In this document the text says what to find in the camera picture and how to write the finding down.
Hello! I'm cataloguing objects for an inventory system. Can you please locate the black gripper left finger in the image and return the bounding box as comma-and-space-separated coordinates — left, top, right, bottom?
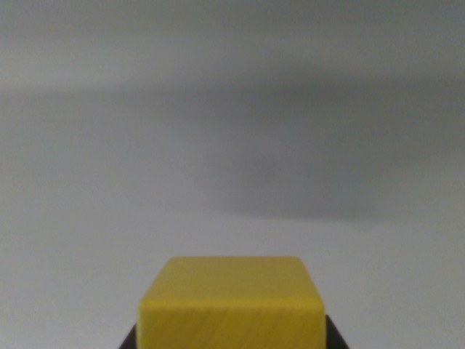
118, 324, 140, 349

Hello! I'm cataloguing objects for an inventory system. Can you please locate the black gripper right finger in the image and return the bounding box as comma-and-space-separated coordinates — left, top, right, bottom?
323, 313, 350, 349

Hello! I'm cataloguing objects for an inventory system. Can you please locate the yellow wooden cube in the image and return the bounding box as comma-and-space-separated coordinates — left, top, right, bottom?
136, 256, 326, 349

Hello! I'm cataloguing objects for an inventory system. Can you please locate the grey plastic bin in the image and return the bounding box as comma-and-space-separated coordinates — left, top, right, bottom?
0, 0, 465, 349

